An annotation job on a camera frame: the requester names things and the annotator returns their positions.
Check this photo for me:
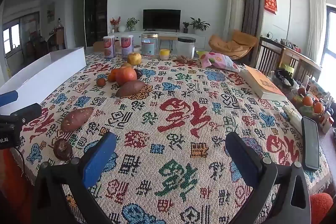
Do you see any orange covered book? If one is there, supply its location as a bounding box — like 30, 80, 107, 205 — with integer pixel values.
240, 64, 288, 101

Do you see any clear container with black lid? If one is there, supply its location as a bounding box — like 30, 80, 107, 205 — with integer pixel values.
176, 37, 196, 59

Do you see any green potted plant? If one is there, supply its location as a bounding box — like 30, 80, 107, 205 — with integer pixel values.
126, 17, 139, 31

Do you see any large leafy potted plant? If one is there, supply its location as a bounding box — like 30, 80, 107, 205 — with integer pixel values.
189, 17, 210, 35

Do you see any dark wooden bench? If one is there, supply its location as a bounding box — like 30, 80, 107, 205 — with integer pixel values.
256, 36, 322, 83

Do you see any white ribbed pack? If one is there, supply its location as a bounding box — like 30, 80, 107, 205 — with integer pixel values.
282, 105, 302, 132

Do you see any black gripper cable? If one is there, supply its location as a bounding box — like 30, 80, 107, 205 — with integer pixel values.
14, 147, 26, 177

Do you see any red cloth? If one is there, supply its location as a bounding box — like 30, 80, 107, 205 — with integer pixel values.
0, 148, 28, 224

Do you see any red flower plant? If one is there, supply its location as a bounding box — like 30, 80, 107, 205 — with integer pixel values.
110, 17, 121, 33

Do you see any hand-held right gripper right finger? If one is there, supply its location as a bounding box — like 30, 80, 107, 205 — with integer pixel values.
225, 132, 313, 224

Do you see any tall black cabinet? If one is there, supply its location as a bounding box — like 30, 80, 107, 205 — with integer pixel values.
85, 0, 110, 47

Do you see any reddish sweet potato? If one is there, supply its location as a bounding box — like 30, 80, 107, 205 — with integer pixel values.
60, 107, 94, 133
115, 80, 145, 98

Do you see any printed woven tablecloth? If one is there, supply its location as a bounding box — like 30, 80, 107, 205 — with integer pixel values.
10, 52, 332, 224

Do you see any flat screen television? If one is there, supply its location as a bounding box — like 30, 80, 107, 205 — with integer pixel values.
143, 9, 181, 31

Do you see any pile of walnut pieces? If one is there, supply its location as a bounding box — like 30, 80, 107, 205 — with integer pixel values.
173, 55, 193, 63

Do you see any covered standing air conditioner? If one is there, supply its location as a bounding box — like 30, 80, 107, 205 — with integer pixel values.
227, 0, 246, 35

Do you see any pink labelled can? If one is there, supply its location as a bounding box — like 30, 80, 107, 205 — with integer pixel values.
103, 36, 116, 59
121, 34, 134, 60

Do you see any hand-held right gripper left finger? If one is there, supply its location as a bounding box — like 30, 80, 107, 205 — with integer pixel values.
31, 132, 117, 224

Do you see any yellow pear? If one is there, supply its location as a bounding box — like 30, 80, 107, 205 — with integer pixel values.
127, 52, 142, 66

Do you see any orange fuzzy cloth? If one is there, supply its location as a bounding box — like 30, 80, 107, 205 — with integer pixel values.
310, 193, 334, 224

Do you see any framed wall picture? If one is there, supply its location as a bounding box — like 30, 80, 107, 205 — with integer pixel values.
47, 2, 55, 24

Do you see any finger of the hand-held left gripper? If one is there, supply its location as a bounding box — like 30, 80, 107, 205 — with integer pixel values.
0, 103, 42, 125
0, 90, 19, 107

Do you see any pink snack bag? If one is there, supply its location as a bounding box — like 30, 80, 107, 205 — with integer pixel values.
196, 50, 241, 73

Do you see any orange lounge chair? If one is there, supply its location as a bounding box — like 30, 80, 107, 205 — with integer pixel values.
209, 30, 259, 59

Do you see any red wall hanging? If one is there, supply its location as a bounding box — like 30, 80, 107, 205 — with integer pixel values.
264, 0, 278, 15

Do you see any wooden dining furniture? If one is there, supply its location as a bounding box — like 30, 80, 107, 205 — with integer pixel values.
25, 26, 65, 56

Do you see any black smartphone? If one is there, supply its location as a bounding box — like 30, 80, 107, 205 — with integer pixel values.
301, 116, 320, 171

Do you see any white cardboard box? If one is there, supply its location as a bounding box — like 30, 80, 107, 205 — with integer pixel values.
0, 47, 87, 115

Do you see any wooden bench with hairpin legs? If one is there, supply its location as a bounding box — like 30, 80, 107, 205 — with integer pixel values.
159, 36, 179, 51

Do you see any white curtain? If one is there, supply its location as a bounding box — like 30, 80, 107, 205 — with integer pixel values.
307, 0, 326, 62

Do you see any clear jar with gold lid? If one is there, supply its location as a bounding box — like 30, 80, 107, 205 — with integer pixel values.
141, 33, 159, 59

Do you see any red apple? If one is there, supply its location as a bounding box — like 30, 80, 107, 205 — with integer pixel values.
115, 67, 137, 86

